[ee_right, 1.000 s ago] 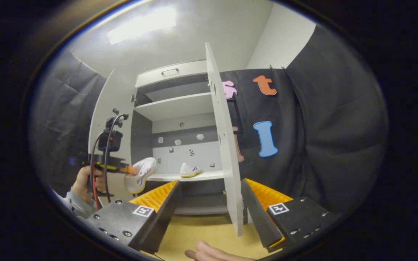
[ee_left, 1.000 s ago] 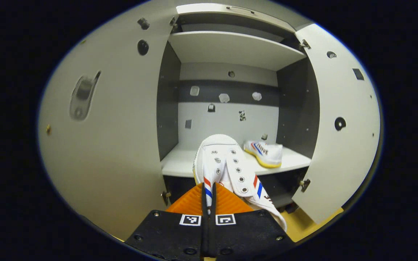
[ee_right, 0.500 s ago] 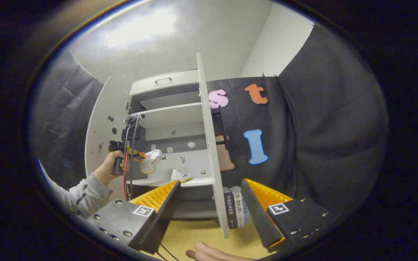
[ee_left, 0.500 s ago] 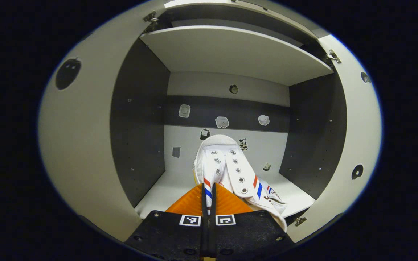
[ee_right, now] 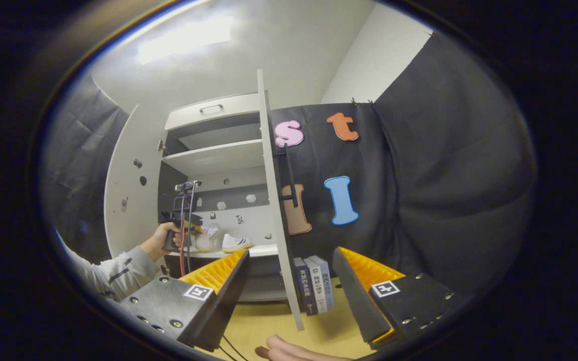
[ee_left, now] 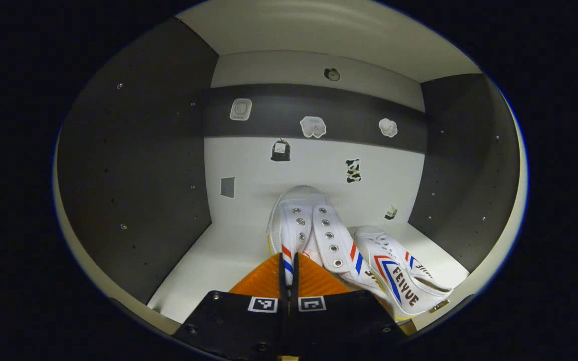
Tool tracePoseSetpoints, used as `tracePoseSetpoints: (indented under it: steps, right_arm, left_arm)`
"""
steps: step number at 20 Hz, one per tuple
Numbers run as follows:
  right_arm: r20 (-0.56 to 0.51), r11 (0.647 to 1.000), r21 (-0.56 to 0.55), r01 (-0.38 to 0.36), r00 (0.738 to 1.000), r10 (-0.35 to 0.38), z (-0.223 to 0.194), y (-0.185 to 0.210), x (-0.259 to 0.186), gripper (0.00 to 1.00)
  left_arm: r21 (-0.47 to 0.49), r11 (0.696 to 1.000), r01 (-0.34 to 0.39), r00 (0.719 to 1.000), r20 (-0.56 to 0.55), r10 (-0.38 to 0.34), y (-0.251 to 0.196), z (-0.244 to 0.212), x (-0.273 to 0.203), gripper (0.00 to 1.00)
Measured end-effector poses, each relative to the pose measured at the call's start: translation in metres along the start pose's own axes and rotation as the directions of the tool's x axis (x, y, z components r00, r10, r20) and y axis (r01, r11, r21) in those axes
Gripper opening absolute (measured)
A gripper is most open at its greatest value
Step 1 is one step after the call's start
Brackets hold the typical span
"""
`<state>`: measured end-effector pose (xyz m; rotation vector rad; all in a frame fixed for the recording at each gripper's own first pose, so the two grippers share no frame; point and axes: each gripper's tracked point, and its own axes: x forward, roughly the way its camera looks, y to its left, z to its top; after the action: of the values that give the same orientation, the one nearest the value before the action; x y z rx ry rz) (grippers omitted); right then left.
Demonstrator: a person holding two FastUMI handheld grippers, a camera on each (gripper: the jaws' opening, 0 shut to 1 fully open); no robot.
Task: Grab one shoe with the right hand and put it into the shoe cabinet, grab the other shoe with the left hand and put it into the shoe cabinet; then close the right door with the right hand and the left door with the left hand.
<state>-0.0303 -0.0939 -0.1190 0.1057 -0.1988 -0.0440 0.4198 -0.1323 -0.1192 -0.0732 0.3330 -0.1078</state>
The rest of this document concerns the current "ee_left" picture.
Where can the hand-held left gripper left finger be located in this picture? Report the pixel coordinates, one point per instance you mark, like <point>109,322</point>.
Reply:
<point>249,321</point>

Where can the white striped shoe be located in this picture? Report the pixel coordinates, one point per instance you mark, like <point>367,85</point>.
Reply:
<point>299,215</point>
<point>399,271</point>

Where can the white grey shoe cabinet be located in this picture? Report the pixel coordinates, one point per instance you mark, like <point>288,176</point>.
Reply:
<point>289,170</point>

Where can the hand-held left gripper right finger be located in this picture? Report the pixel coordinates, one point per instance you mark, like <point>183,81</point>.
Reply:
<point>334,321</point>

